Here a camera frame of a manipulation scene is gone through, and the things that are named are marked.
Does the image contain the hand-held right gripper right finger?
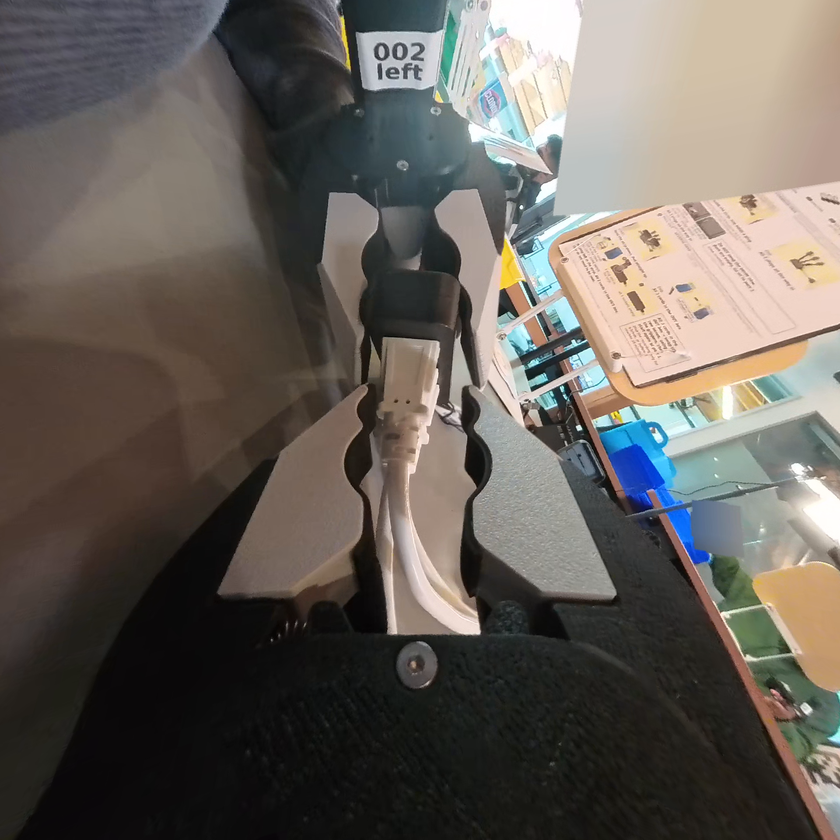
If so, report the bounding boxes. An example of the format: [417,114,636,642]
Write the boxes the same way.
[459,386,619,621]

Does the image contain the white wire rack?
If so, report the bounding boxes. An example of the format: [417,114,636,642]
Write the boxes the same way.
[441,0,493,112]

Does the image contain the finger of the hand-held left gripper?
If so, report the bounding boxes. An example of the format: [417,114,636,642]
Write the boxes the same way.
[318,192,383,401]
[428,189,505,389]

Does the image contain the small wooden board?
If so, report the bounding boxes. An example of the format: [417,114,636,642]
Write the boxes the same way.
[753,561,840,691]

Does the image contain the white sign stand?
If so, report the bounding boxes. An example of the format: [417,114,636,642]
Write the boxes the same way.
[489,292,622,408]

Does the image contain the person's left forearm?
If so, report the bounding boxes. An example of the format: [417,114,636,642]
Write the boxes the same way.
[217,0,350,179]

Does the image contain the printed instruction sheet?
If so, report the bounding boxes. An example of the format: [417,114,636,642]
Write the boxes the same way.
[564,187,840,388]

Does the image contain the black power strip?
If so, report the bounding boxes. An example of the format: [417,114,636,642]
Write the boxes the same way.
[363,270,460,343]

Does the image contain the white board panel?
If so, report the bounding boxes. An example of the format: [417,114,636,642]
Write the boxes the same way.
[554,0,840,217]

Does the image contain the yellow storage bin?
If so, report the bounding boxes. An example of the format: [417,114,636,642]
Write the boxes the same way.
[499,238,526,291]

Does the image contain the white power plug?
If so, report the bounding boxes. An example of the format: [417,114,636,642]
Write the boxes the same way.
[377,336,441,460]

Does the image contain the instruction sheet on wooden board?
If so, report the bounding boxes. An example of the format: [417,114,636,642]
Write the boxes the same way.
[550,185,840,406]

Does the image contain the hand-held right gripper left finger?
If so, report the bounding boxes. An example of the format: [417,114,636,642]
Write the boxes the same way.
[217,386,383,621]

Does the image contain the blue storage bin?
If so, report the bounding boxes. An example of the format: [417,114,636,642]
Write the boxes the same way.
[672,505,715,567]
[600,420,678,521]

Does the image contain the thin white looped cable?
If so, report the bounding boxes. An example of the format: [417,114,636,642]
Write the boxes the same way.
[377,453,481,626]

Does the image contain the small grey device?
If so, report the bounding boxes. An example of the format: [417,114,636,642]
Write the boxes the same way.
[561,441,605,488]

